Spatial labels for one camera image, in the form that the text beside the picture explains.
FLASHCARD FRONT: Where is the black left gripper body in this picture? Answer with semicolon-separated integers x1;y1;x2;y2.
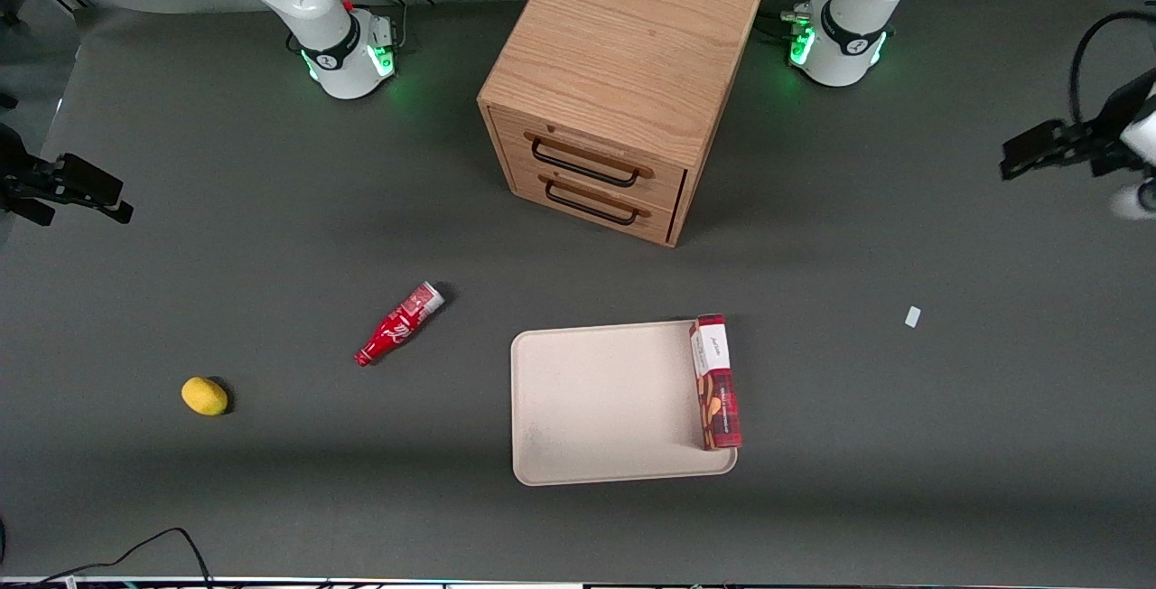
1064;70;1156;180

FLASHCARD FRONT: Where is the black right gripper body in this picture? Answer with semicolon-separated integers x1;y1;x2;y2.
0;123;59;228

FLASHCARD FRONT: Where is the red tartan cookie box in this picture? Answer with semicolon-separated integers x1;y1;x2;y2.
689;313;744;453

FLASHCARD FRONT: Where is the beige rectangular tray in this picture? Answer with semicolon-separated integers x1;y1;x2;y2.
510;319;738;487

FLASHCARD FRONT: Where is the yellow lemon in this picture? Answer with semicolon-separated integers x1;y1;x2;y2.
181;377;229;416

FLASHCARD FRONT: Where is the red cola bottle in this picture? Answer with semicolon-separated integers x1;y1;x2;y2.
354;281;446;368

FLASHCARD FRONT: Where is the oak wooden drawer cabinet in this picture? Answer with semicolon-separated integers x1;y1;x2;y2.
477;0;766;248

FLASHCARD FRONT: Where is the thick black gripper cable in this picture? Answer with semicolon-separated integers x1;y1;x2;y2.
1069;11;1156;125

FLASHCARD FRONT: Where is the black left arm base cable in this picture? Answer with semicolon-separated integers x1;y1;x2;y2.
757;0;845;41

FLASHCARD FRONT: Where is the thin black cable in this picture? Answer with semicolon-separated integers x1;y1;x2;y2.
0;528;214;589

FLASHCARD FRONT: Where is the wooden drawer with black handle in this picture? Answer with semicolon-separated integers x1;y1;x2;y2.
489;107;688;209
508;163;678;245

